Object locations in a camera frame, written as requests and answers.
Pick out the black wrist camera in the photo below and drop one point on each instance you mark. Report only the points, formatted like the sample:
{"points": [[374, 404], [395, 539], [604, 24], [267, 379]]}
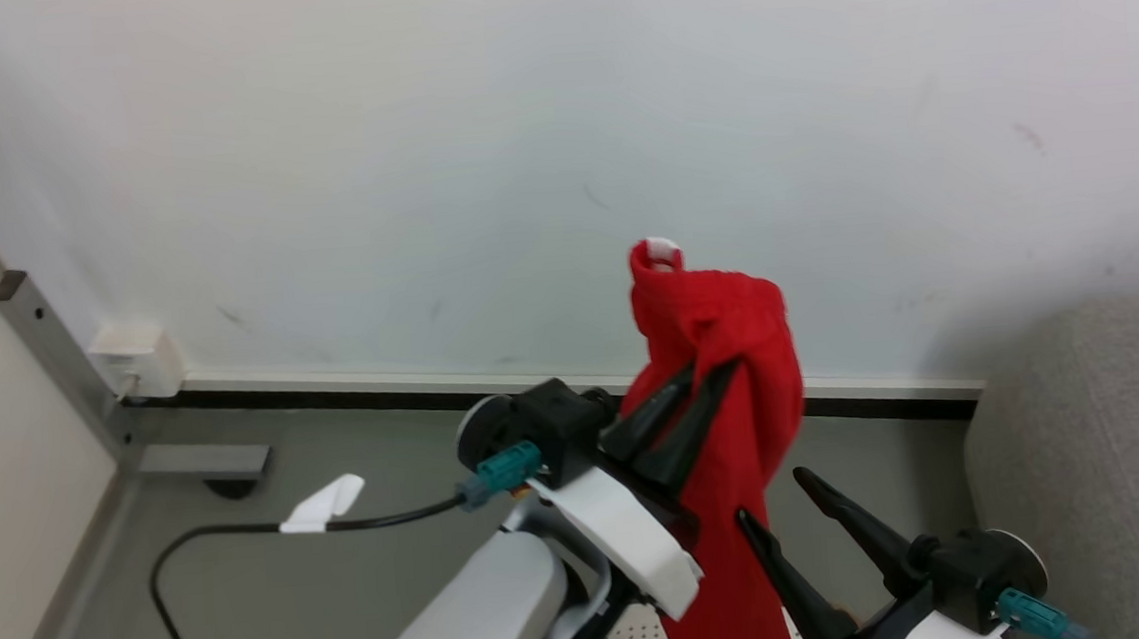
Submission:
{"points": [[978, 572], [557, 426]]}

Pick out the white and black baseboard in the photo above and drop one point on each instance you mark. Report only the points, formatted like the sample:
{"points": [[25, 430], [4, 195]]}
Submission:
{"points": [[534, 382]]}

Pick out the red garment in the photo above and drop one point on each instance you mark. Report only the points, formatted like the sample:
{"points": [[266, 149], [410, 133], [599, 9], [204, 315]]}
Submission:
{"points": [[732, 348]]}

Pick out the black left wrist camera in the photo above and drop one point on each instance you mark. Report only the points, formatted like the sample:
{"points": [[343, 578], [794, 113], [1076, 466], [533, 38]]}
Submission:
{"points": [[557, 426]]}

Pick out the grey metal frame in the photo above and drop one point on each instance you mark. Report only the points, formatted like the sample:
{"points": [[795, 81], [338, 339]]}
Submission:
{"points": [[49, 336]]}

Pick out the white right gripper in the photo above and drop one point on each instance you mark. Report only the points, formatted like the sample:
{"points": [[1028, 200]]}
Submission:
{"points": [[937, 635]]}

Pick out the white wall outlet box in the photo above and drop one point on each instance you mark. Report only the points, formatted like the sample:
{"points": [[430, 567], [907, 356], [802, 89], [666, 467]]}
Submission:
{"points": [[136, 355]]}

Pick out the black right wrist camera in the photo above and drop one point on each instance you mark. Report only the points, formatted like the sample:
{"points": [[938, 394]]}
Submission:
{"points": [[978, 572]]}

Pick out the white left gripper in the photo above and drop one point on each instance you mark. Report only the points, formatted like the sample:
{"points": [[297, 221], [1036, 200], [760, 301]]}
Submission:
{"points": [[625, 541]]}

